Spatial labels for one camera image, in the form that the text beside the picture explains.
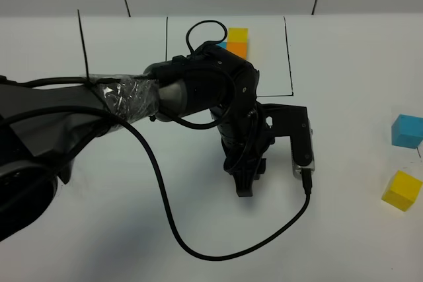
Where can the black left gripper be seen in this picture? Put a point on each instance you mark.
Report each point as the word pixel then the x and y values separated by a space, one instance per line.
pixel 245 137

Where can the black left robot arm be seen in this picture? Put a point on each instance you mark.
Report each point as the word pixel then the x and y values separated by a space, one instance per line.
pixel 46 123

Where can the template orange cube block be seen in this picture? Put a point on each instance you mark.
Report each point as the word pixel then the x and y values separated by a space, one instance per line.
pixel 240 49

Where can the template blue cube block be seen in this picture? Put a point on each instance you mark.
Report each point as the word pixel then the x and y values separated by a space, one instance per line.
pixel 223 45

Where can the template yellow cube block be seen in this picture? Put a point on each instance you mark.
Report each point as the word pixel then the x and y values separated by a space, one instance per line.
pixel 238 35

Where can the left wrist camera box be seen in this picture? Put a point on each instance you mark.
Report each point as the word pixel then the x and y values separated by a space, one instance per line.
pixel 289 121

